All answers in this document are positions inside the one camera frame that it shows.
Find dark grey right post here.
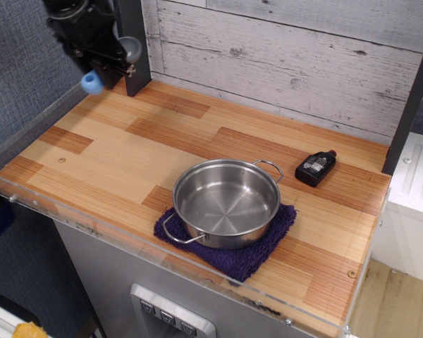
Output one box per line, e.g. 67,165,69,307
381,57,423,175

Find purple towel cloth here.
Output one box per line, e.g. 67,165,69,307
154,204,297,282

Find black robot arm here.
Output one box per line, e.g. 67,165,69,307
44,0,142,95

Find stainless steel pot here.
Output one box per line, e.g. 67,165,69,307
162,159,281,250

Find silver dispenser panel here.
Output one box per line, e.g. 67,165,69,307
130,283,217,337

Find dark grey left post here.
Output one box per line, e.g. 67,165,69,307
113,0,151,96

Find small black bottle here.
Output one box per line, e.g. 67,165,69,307
295,150,337,187

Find white side cabinet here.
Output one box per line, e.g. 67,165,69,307
372,132,423,280

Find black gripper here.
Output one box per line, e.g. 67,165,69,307
47,6,124,89

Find yellow object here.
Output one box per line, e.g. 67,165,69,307
11,322,49,338

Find dark grey post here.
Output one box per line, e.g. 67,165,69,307
381,57,423,175
113,0,151,96

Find blue grey ice cream scoop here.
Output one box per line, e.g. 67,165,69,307
80,37,142,95

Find clear acrylic guard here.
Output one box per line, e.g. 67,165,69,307
0,170,391,338

